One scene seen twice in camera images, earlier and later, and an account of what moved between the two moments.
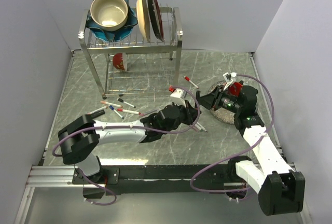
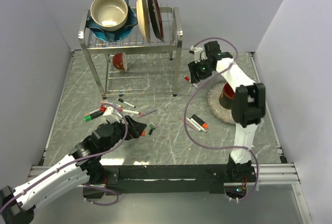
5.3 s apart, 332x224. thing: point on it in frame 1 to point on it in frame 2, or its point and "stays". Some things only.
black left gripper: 191,112 to 135,128
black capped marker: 202,126 stays
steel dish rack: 132,65 stays
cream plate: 143,16 stays
